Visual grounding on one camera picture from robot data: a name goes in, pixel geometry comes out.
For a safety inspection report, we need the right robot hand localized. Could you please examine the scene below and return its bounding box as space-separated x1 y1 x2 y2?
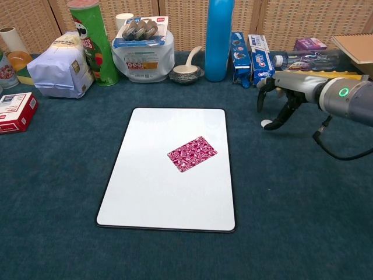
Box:
256 71 328 131

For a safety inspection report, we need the pink patterned paper card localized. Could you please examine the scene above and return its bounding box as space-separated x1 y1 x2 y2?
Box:
167 135 218 173

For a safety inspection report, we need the white rectangular board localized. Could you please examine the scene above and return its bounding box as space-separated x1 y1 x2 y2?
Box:
96 107 237 233

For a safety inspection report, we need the clear plastic water bottle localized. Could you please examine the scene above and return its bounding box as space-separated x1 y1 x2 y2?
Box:
273 49 342 72

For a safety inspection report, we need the Crest toothpaste box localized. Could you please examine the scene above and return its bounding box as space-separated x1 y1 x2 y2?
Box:
248 34 276 88

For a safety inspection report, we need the purple box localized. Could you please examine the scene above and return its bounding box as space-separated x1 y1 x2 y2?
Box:
293 37 328 52

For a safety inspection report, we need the yellow mold tray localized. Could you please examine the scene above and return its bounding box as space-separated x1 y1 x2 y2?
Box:
275 69 371 85

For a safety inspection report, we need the blue Oreo box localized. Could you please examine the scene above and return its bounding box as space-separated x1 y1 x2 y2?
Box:
230 31 252 89

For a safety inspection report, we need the woven rattan folding screen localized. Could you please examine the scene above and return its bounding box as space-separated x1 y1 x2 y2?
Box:
0 0 373 55

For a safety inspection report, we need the brown spiral notebook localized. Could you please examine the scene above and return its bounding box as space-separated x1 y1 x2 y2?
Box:
330 33 373 81

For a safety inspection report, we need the blue bottle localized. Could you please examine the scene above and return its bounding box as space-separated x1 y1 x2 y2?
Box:
204 0 235 82

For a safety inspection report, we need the dark patterned bowl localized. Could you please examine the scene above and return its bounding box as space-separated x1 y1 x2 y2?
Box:
168 66 205 86

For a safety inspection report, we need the clear plastic container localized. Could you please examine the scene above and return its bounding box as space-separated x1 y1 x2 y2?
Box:
111 30 175 83

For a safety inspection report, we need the tape rolls blister pack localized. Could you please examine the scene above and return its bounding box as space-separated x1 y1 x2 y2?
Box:
112 15 170 49

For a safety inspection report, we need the white cylinder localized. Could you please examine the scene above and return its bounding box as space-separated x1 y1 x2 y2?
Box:
115 13 135 30

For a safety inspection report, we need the green Pringles can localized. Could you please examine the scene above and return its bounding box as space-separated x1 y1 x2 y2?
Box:
67 0 121 87

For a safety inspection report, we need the lavender paper bag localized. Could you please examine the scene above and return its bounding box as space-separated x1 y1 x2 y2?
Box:
26 30 95 99

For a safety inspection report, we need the yellow green sponge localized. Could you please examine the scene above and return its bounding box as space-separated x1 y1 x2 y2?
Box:
16 66 36 86

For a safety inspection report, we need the orange round object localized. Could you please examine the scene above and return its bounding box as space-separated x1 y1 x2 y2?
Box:
7 50 33 72

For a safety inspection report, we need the red and white box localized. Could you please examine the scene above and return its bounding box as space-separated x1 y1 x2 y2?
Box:
0 92 40 135

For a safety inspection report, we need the cream cardboard tube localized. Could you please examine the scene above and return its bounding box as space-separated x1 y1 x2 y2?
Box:
0 26 30 55

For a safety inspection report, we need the tin can with red print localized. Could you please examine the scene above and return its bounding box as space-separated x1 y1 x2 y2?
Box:
0 49 20 90

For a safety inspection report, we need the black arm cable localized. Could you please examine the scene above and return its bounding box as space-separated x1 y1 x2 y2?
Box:
312 115 373 160

